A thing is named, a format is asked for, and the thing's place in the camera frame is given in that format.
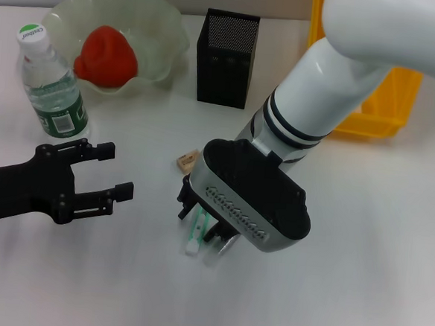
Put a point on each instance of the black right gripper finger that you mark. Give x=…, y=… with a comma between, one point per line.
x=218, y=233
x=187, y=198

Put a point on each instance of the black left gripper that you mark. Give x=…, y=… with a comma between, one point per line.
x=21, y=190

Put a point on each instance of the green utility knife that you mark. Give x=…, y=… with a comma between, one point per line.
x=197, y=232

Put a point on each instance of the grey marker pen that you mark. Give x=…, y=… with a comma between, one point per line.
x=212, y=257

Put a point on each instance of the tan eraser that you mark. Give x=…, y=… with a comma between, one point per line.
x=185, y=162

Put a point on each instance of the clear water bottle green label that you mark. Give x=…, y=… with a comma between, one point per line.
x=57, y=110

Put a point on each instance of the red-orange fruit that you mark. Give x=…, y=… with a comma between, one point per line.
x=109, y=62

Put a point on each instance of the black mesh pen holder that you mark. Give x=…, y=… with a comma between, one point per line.
x=223, y=81

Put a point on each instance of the pale green glass fruit plate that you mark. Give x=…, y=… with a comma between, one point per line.
x=155, y=35

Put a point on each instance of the yellow plastic bin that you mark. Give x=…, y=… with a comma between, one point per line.
x=377, y=122

